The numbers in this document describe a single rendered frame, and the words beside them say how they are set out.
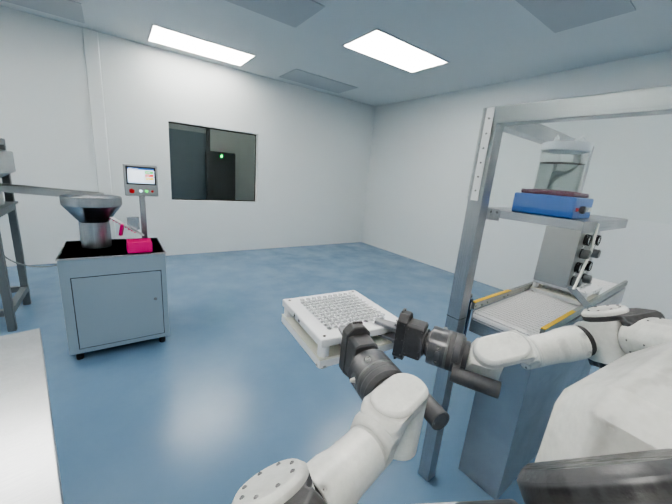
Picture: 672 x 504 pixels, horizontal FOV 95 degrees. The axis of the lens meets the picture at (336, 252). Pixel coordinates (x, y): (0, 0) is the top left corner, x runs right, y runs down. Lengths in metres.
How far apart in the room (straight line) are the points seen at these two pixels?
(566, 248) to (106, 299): 2.69
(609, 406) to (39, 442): 0.89
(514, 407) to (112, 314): 2.57
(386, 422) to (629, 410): 0.27
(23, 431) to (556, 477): 0.89
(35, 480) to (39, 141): 4.76
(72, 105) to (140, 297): 3.18
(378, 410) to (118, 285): 2.40
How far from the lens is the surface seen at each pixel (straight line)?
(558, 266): 1.31
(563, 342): 0.82
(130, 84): 5.38
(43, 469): 0.83
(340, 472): 0.44
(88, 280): 2.70
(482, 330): 1.52
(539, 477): 0.23
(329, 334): 0.73
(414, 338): 0.76
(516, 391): 1.67
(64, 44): 5.45
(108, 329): 2.84
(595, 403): 0.35
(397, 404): 0.50
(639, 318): 0.82
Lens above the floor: 1.43
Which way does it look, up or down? 14 degrees down
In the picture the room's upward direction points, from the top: 5 degrees clockwise
